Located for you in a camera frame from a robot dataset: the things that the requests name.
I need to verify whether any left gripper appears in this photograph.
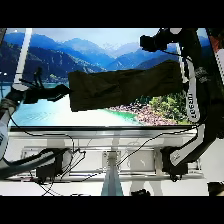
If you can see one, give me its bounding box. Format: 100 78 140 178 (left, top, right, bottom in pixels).
23 83 73 105

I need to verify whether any olive green garment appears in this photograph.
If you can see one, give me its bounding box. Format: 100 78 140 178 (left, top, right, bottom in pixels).
67 59 185 113

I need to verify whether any black cable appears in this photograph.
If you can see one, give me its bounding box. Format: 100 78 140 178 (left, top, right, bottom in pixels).
8 113 88 168
115 123 202 167

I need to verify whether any silver frame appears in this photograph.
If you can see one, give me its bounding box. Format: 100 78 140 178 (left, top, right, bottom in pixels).
6 126 205 197

